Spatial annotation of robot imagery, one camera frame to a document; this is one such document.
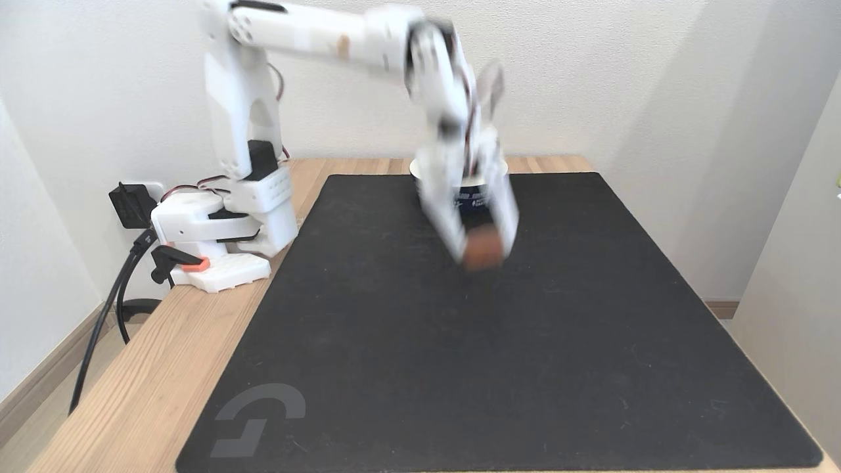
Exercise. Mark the small red block toy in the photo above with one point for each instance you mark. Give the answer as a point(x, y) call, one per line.
point(484, 248)

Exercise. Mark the black printed paper bowl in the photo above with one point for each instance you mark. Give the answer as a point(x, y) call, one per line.
point(474, 197)

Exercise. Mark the black desk mat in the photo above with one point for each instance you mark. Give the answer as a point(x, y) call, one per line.
point(499, 368)

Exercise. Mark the orange black table clamp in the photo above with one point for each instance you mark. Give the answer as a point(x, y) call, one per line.
point(174, 257)

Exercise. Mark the black power adapter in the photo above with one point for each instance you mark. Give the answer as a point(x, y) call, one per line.
point(130, 205)

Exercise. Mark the white wall outlet plate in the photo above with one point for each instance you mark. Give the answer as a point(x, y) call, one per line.
point(156, 189)

